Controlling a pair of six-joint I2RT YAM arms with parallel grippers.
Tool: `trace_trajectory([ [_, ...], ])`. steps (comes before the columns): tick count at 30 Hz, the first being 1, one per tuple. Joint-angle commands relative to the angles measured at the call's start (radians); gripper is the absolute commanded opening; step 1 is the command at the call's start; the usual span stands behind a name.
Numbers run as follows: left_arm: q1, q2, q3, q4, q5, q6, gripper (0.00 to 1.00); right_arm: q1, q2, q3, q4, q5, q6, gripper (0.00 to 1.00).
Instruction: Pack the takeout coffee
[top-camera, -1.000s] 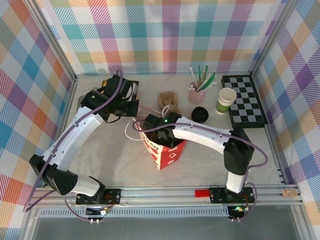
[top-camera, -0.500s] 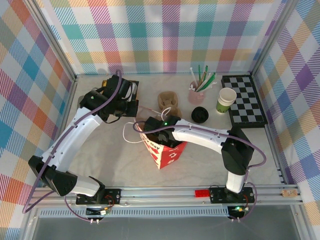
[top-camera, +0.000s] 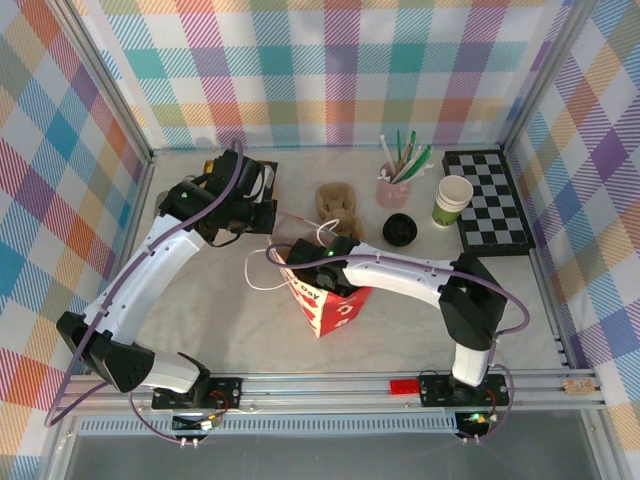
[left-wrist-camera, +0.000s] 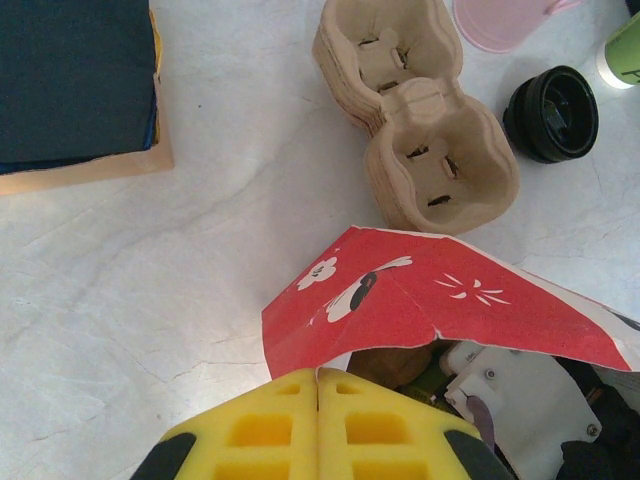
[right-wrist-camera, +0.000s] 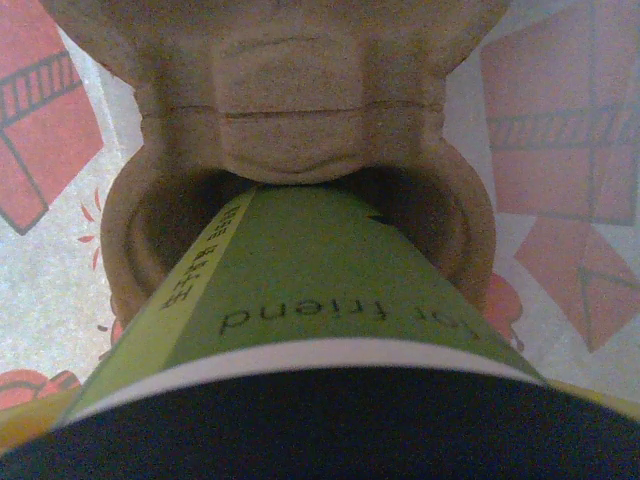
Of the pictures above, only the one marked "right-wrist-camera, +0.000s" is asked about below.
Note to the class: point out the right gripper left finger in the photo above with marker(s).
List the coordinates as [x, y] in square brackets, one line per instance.
[30, 422]

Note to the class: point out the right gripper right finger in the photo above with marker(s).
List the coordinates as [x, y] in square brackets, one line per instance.
[600, 402]

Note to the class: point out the green paper coffee cup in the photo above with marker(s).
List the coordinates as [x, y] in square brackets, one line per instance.
[300, 280]

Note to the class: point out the brown pulp cup carrier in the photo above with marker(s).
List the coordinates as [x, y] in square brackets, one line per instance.
[300, 100]

